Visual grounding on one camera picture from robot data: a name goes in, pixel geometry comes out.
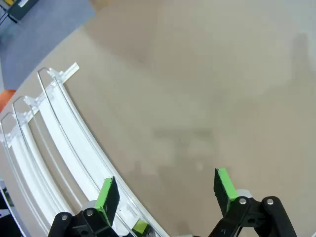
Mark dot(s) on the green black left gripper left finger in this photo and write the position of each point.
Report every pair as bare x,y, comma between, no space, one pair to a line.
111,195

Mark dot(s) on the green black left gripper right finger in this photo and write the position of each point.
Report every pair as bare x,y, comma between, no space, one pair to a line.
223,187

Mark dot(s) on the orange cloth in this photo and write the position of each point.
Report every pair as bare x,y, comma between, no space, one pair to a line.
5,98

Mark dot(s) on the dark equipment case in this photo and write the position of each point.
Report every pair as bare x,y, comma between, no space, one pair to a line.
21,10

